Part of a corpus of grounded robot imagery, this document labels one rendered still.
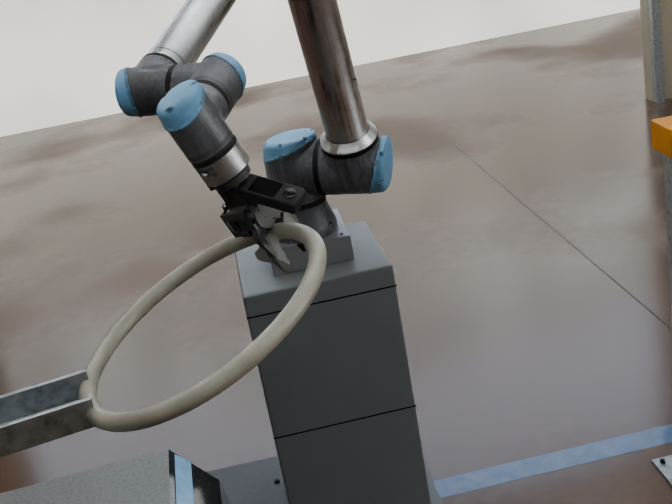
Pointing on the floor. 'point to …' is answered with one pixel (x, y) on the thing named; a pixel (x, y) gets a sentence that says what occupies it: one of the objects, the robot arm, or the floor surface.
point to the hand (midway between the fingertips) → (296, 256)
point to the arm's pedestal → (340, 382)
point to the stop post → (660, 129)
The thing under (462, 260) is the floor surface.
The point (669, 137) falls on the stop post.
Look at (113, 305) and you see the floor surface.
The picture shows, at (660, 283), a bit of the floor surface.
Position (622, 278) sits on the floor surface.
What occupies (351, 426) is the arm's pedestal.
